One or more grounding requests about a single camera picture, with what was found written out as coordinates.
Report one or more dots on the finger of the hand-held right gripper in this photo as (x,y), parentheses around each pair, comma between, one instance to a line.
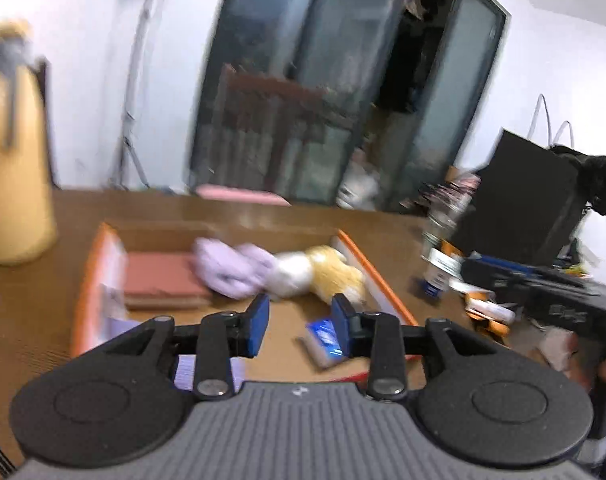
(513,272)

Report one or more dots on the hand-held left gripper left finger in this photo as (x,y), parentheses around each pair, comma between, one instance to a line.
(258,325)

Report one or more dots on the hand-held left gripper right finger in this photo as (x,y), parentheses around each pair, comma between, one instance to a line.
(343,325)

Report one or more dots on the red cardboard box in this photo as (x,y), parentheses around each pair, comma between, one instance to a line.
(283,320)

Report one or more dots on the yellow and white plush toy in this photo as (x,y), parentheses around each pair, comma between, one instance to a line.
(323,272)

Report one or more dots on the lavender fluffy towel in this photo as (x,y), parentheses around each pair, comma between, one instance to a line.
(228,265)

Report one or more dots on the periwinkle cloth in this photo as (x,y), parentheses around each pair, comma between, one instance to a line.
(185,372)

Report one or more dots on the pink sponge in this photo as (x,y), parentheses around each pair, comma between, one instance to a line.
(158,275)

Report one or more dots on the white tube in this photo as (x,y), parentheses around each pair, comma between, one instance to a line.
(490,310)

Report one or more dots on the orange crumpled wrapper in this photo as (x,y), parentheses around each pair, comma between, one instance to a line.
(493,327)

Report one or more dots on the black paper bag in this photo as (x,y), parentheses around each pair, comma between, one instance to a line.
(523,200)

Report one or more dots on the clear plastic bottle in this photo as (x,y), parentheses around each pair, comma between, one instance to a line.
(448,220)

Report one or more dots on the black fuzzy cloth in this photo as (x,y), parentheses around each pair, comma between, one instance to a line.
(590,180)

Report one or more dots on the pink chair cushion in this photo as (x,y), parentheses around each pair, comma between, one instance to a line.
(243,195)

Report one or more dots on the brown wooden chair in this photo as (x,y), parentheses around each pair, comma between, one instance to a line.
(283,125)

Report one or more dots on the hanging clothes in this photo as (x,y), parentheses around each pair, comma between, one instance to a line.
(418,35)

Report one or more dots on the studio light on stand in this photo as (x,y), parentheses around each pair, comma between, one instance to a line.
(133,85)

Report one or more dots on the dark sliding glass door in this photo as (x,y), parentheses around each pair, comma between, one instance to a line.
(333,50)

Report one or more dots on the yellow thermos jug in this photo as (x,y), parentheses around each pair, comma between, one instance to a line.
(13,160)

